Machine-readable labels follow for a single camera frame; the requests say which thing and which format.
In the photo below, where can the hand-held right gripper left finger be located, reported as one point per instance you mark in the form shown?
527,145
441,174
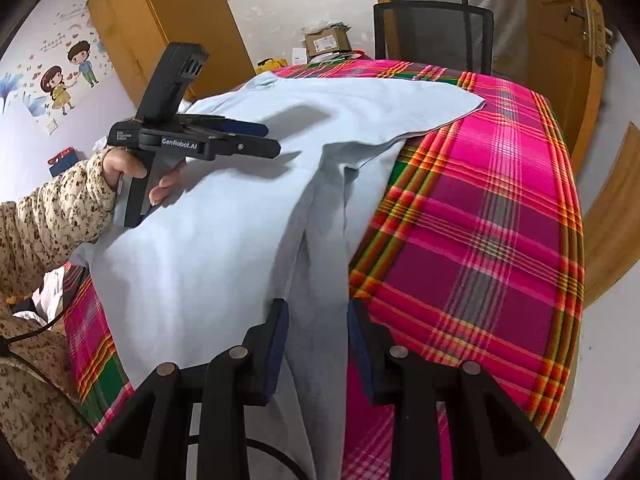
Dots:
274,345

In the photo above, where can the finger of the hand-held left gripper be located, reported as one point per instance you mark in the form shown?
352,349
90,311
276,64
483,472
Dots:
240,128
250,149

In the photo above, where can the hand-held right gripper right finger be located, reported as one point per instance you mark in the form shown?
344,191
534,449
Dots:
361,350

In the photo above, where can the light blue shirt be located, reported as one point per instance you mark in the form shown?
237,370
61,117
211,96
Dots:
210,260

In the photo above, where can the person's left forearm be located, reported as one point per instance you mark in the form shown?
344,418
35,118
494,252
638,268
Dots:
50,220

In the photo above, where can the person's left hand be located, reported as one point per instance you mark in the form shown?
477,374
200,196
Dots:
120,162

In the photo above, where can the wooden wardrobe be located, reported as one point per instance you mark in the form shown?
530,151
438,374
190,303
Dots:
160,20

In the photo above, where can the yellow bag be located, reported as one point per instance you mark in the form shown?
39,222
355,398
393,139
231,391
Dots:
271,65

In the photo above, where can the white carton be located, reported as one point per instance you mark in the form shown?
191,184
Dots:
298,57

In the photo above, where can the small cardboard box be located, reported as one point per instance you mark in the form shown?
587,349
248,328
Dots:
327,42

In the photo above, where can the red blue box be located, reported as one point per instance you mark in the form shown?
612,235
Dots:
61,161

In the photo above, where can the pink green plaid blanket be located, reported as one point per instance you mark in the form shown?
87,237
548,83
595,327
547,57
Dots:
475,210

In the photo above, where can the black mesh chair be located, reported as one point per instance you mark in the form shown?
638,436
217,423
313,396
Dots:
430,35

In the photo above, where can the person's patterned jacket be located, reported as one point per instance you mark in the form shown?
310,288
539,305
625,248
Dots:
35,410

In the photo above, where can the wooden board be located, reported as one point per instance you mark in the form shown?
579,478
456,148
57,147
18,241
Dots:
612,220

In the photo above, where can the wooden door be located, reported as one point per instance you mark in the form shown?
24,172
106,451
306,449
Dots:
555,60

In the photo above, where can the cartoon children wall sticker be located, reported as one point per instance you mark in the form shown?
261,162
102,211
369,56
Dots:
67,80

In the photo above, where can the wooden door frame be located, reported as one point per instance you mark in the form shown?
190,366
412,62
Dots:
382,5

